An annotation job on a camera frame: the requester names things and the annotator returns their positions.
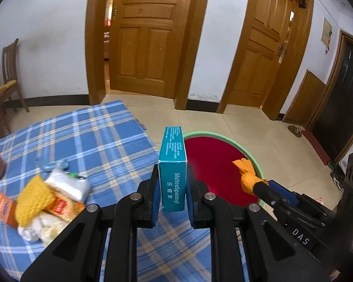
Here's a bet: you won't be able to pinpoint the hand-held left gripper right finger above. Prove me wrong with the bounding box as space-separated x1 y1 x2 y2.
186 164 336 282

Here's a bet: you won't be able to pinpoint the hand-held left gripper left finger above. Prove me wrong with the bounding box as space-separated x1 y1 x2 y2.
20 164 161 282

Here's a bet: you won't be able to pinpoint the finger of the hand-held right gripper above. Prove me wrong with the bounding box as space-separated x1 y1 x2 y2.
254 181 286 213
267 180 299 208

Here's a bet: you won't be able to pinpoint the teal medicine box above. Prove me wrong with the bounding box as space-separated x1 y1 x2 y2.
158 126 188 212

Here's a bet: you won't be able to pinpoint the red basin with green rim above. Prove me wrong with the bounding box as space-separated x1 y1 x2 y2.
182 131 269 212

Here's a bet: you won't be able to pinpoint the light blue plastic piece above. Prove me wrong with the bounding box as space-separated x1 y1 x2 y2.
35 156 70 172

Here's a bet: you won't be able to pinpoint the pair of sneakers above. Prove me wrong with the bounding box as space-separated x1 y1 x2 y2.
328 161 346 190

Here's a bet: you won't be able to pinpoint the red doormat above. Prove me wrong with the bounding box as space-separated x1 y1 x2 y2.
301 129 332 167

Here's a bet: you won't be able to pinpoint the brown slippers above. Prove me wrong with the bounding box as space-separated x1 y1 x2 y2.
288 125 304 138

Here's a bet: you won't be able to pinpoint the blue plaid tablecloth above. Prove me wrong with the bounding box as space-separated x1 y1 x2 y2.
0 100 250 282

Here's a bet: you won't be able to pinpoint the white plastic bag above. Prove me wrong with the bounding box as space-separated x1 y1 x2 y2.
44 167 90 204

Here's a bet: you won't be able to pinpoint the yellow red snack wrapper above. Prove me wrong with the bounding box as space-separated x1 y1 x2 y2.
43 195 86 223

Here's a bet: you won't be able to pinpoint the black metal door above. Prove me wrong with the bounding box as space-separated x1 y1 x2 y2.
311 32 353 163

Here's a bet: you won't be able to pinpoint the crumpled white tissue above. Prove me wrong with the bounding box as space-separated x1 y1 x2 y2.
18 211 75 246

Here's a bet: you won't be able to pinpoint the yellow sponge cloth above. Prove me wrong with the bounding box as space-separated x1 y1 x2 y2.
15 174 58 227

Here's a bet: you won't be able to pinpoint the closed wooden door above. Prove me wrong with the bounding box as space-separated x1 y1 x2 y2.
226 0 298 108

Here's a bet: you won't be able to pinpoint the orange packet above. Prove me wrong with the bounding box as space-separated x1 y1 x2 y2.
0 192 18 230

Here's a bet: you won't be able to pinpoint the open wooden door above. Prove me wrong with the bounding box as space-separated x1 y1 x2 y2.
109 0 196 99

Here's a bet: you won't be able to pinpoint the wooden chair with yellow cushion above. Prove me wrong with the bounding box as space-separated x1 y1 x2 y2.
0 38 30 116

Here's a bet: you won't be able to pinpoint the low wooden wall panel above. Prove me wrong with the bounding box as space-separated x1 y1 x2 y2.
282 70 327 127

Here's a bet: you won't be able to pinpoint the wooden door frame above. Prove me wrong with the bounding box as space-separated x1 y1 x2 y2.
217 0 315 121
85 0 213 111

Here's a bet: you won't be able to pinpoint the beige wall fuse box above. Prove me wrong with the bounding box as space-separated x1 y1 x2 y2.
320 17 334 51

